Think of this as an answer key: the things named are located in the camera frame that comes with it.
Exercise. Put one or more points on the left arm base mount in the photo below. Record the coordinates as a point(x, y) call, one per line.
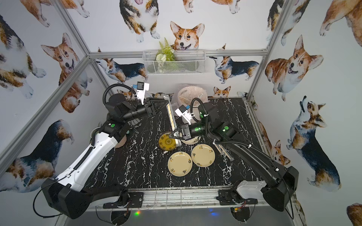
point(127, 200)

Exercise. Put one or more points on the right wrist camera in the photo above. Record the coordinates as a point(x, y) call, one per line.
point(183, 111)

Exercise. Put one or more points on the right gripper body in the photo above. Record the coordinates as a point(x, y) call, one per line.
point(187, 131)

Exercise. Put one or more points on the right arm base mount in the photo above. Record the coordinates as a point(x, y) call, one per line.
point(229, 197)

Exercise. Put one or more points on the cream plate front left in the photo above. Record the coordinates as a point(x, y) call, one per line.
point(180, 164)

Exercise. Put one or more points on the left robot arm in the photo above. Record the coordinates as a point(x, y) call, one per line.
point(67, 194)

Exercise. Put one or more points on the clear plastic bin liner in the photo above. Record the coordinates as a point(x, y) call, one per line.
point(174, 103)

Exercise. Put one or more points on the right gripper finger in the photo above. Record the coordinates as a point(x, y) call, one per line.
point(177, 132)
point(176, 137)

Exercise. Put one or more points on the dark yellow patterned plate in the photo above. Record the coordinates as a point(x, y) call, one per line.
point(166, 143)

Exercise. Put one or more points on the white wire wall basket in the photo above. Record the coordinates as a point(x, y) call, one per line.
point(186, 62)

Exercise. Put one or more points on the pink trash bin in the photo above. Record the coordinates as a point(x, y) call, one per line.
point(187, 94)

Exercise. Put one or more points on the cream plate back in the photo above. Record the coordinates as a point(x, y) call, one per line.
point(192, 141)

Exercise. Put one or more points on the brown pot green plant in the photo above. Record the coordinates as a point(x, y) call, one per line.
point(121, 142)

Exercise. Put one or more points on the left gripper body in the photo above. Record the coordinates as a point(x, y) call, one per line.
point(152, 106)

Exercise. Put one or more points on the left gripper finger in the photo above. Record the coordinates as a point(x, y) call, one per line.
point(159, 101)
point(161, 106)

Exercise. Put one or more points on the artificial fern with flower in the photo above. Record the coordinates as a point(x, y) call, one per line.
point(164, 55)

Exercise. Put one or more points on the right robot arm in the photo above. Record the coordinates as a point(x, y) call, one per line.
point(281, 182)

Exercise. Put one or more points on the cream plate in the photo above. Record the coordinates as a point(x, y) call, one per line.
point(192, 141)
point(203, 155)
point(180, 164)

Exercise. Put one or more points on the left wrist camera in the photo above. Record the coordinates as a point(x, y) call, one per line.
point(141, 88)

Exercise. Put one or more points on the wrapped chopsticks pack near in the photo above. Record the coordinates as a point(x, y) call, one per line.
point(223, 151)

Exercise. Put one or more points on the cream plate front right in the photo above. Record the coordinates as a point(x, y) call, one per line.
point(203, 155)

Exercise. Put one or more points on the aluminium front rail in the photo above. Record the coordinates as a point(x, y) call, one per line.
point(166, 199)

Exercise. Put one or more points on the disposable chopsticks pack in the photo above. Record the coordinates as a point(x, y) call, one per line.
point(170, 114)

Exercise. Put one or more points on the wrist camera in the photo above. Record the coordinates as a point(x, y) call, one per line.
point(183, 111)
point(141, 88)

